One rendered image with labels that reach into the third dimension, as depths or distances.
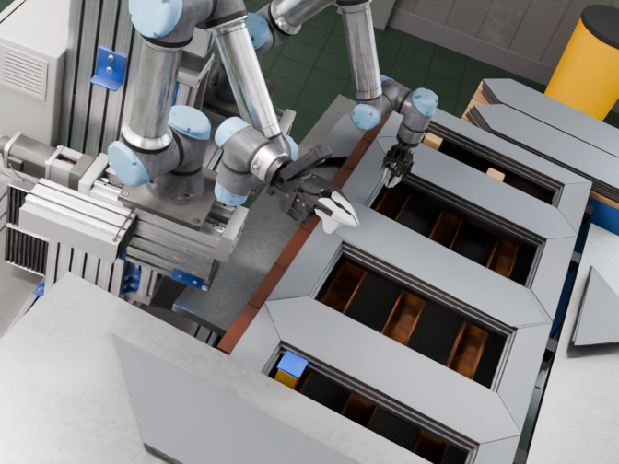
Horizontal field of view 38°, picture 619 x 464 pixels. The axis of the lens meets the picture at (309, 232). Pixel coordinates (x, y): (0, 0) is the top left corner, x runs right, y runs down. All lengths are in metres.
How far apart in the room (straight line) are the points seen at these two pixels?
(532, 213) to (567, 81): 2.04
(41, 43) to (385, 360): 1.20
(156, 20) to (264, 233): 1.12
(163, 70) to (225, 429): 0.76
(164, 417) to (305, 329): 0.63
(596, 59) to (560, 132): 1.42
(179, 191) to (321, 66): 2.72
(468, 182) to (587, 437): 0.92
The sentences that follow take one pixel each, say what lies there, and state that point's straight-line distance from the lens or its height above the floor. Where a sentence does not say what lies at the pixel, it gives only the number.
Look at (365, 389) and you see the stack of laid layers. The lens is 2.29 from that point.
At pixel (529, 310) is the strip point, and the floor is 0.86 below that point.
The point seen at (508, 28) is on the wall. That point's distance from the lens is 5.41.
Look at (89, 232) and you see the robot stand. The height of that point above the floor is 0.95.
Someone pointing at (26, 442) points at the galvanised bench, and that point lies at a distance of 1.81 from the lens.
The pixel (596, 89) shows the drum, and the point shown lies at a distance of 4.95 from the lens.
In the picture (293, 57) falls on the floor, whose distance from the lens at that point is 4.89.
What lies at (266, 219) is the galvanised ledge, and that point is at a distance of 2.84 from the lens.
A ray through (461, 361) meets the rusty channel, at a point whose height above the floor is 0.68.
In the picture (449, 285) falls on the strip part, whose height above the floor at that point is 0.86.
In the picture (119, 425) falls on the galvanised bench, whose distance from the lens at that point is 1.84.
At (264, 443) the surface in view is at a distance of 1.84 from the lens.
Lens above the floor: 2.59
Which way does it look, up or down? 42 degrees down
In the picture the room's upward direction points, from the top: 20 degrees clockwise
